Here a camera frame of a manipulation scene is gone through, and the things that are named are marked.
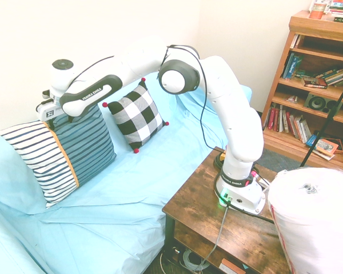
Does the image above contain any thick black base cable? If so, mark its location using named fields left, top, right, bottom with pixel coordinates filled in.
left=230, top=199, right=276, bottom=225

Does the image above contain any rustic wooden side table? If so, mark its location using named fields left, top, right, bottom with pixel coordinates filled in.
left=162, top=146, right=293, bottom=274

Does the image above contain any stack of books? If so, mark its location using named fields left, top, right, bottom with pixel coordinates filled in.
left=328, top=0, right=343, bottom=18

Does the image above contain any leaning row of books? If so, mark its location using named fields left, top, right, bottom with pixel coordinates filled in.
left=314, top=67, right=343, bottom=87

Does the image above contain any black white checkered pillow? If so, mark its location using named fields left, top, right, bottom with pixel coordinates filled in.
left=102, top=77, right=170, bottom=154

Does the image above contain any small blue book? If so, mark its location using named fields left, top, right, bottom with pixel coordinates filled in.
left=305, top=134, right=321, bottom=148

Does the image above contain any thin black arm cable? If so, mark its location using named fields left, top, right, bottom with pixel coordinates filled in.
left=159, top=44, right=227, bottom=152

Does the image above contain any coiled grey cable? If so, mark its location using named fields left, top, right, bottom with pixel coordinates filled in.
left=182, top=248, right=210, bottom=271

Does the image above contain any black tripod stand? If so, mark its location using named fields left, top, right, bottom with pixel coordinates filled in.
left=299, top=78, right=343, bottom=168

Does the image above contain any navy and striped pillow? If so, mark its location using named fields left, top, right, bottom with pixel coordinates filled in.
left=0, top=104, right=117, bottom=209

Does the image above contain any white plastic wrapped roll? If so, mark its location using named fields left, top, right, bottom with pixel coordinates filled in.
left=267, top=167, right=343, bottom=274

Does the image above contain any blue Thailand book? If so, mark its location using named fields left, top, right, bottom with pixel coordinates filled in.
left=282, top=53, right=304, bottom=80

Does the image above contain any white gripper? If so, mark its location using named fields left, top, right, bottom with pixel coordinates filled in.
left=35, top=101, right=66, bottom=128

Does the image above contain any upright row of books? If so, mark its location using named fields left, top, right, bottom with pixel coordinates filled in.
left=264, top=104, right=314, bottom=143

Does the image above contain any wooden bookshelf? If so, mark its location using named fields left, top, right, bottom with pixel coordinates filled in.
left=260, top=10, right=343, bottom=172

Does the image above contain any light blue covered sofa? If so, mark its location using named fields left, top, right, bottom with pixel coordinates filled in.
left=0, top=70, right=253, bottom=274

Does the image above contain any orange white cup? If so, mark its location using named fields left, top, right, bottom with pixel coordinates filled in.
left=308, top=2, right=325, bottom=19

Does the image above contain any dark red flat book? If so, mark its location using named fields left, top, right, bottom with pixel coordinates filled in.
left=300, top=76, right=328, bottom=90

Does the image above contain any orange white box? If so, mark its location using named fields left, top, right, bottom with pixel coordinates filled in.
left=218, top=257, right=251, bottom=274

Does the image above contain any orange cover book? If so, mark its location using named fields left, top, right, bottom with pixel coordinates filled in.
left=314, top=138, right=340, bottom=156

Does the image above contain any white power adapter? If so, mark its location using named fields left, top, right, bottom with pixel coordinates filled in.
left=257, top=177, right=272, bottom=190

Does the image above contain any white floor cable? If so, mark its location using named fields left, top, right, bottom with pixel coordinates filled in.
left=159, top=252, right=168, bottom=274

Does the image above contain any green black speaker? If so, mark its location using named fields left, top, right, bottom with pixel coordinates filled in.
left=304, top=91, right=343, bottom=114

